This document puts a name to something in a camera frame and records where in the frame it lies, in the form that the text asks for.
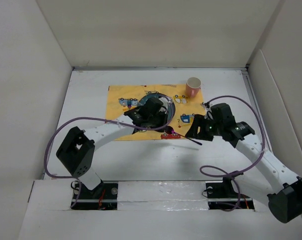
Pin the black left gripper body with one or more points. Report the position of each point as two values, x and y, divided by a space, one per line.
161 117

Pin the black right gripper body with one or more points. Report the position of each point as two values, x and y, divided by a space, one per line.
217 126

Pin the teal round plate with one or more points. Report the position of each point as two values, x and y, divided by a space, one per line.
170 110

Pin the purple iridescent spoon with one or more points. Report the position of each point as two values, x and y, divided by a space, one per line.
170 130

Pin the iridescent fork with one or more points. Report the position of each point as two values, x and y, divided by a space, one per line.
129 103

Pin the yellow cartoon print cloth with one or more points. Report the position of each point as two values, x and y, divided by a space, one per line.
186 108

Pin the pink cup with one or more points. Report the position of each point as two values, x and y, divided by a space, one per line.
193 86

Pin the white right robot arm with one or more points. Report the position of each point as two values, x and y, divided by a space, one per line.
284 195

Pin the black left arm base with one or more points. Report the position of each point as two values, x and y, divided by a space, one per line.
103 197

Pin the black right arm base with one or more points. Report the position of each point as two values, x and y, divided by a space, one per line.
221 195

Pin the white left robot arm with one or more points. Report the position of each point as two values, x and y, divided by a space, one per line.
78 147

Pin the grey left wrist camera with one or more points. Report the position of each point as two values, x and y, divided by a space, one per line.
166 103

